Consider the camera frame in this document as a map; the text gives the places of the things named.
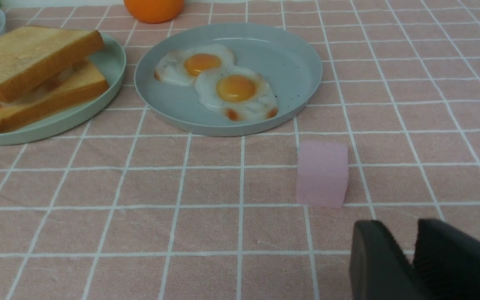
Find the teal green centre plate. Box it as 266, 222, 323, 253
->
0, 34, 127, 145

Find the fried egg left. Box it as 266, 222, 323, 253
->
154, 43, 236, 87

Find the fried egg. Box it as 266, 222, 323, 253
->
154, 43, 236, 87
194, 65, 279, 122

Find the grey blue egg plate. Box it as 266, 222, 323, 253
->
134, 23, 323, 137

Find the fried egg right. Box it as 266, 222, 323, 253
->
194, 65, 279, 122

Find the orange fruit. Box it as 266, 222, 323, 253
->
124, 0, 185, 24

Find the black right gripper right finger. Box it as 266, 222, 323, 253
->
413, 219, 480, 300

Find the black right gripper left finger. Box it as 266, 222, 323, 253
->
349, 220, 425, 300

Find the pink cube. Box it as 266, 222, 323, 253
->
295, 140, 349, 208

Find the pink checkered tablecloth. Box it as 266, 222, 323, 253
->
0, 0, 480, 300

